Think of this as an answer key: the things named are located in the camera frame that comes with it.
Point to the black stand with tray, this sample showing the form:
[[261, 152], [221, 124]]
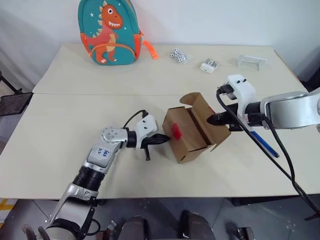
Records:
[[13, 102]]

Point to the small white open box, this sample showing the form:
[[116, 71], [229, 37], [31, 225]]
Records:
[[208, 67]]

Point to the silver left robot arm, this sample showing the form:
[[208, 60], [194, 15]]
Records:
[[105, 155]]

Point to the brown cardboard box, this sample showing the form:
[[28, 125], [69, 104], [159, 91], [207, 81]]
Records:
[[190, 140]]

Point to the clear acrylic stand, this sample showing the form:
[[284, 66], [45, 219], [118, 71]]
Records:
[[252, 61]]

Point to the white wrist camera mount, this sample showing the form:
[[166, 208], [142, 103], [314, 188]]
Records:
[[146, 125], [243, 87]]

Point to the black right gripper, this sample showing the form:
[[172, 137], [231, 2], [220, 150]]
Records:
[[231, 120]]

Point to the clear bag of white beads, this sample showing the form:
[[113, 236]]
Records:
[[179, 55]]

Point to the teal dinosaur backpack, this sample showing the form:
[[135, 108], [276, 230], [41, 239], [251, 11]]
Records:
[[110, 35]]

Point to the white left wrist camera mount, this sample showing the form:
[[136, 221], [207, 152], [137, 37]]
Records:
[[146, 125]]

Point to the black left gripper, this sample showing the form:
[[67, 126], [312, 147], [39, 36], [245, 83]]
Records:
[[147, 145]]

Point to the dark rounded shape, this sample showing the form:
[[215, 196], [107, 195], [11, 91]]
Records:
[[135, 228], [195, 226]]

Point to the red tape patch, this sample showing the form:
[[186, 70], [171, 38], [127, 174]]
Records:
[[176, 131]]

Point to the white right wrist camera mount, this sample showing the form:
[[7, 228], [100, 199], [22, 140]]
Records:
[[243, 87]]

